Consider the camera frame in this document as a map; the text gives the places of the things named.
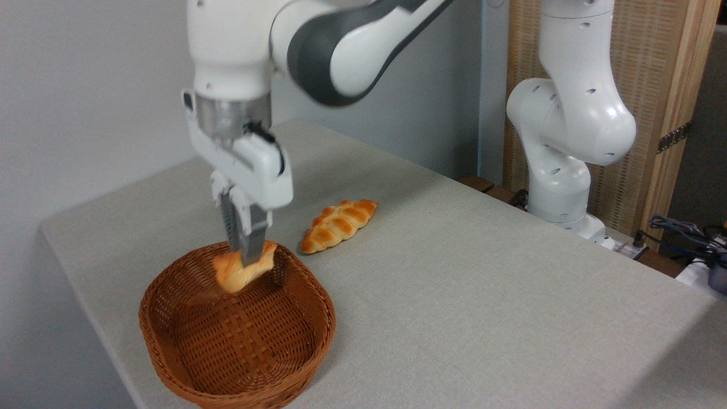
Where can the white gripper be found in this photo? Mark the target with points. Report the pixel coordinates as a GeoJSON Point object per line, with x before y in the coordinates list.
{"type": "Point", "coordinates": [258, 170]}

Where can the round bread roll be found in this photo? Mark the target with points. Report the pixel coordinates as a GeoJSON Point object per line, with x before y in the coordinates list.
{"type": "Point", "coordinates": [233, 275]}

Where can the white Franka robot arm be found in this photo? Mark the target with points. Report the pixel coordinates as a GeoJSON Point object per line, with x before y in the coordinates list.
{"type": "Point", "coordinates": [573, 113]}

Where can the braided bread loaf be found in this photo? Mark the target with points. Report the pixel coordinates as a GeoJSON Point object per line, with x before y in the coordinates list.
{"type": "Point", "coordinates": [339, 224]}

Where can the brown wicker basket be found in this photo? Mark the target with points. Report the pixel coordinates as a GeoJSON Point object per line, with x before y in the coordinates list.
{"type": "Point", "coordinates": [250, 352]}

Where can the wooden rattan screen panel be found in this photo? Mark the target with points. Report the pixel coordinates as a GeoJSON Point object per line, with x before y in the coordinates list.
{"type": "Point", "coordinates": [647, 57]}

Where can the metal hinge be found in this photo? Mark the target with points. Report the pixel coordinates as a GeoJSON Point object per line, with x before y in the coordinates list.
{"type": "Point", "coordinates": [674, 137]}

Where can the white box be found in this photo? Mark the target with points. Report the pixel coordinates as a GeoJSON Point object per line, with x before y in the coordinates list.
{"type": "Point", "coordinates": [694, 277]}

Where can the dark grey container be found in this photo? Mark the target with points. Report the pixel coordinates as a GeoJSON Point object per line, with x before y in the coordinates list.
{"type": "Point", "coordinates": [718, 278]}

